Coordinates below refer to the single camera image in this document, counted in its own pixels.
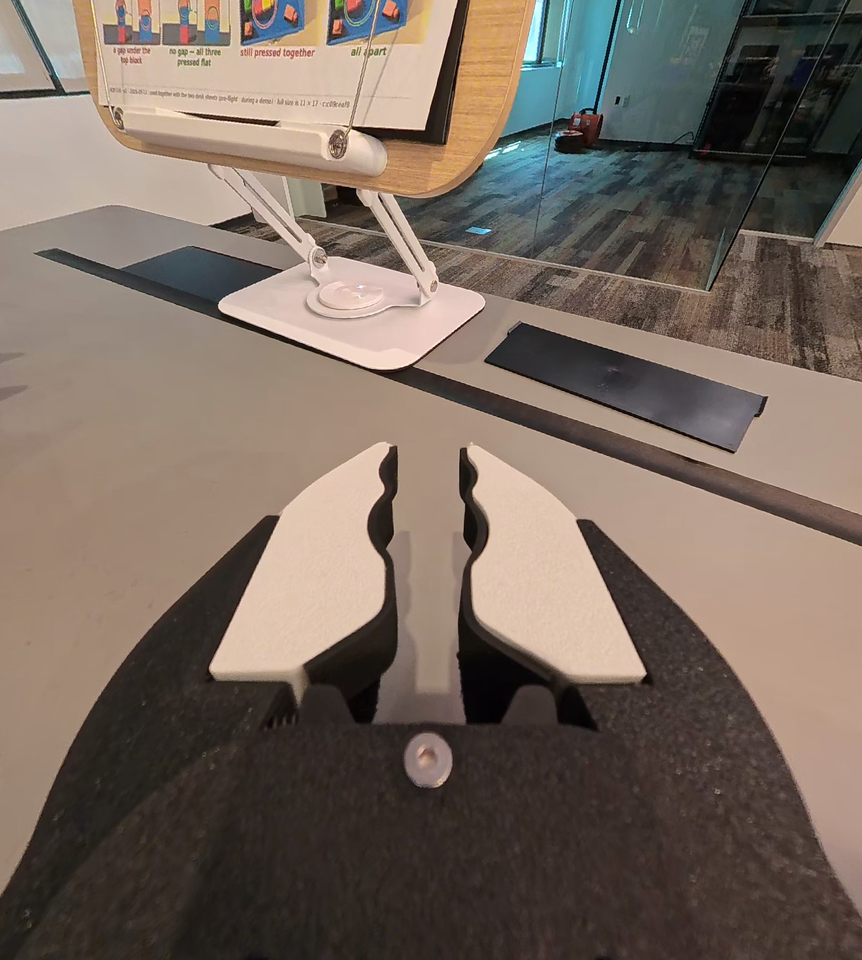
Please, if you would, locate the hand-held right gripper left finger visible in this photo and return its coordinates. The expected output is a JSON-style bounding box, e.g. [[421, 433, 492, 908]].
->
[[207, 441, 400, 705]]

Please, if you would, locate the wooden document stand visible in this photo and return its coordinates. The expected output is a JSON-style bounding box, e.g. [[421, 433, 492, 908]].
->
[[71, 0, 537, 373]]

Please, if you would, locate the red floor blower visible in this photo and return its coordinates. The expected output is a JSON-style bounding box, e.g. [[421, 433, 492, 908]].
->
[[553, 107, 604, 156]]

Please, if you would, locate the dark desk cable channel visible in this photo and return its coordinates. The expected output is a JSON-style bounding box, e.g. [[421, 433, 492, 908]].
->
[[35, 247, 862, 565]]

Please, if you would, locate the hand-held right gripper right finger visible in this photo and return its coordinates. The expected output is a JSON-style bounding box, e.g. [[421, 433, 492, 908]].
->
[[458, 442, 649, 706]]

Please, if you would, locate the black cable tray lid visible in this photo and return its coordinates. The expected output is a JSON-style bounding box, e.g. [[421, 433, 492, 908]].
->
[[484, 321, 769, 453], [122, 245, 283, 303]]

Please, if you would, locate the printed instruction sheet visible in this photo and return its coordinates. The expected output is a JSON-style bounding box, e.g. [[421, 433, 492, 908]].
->
[[97, 0, 462, 138]]

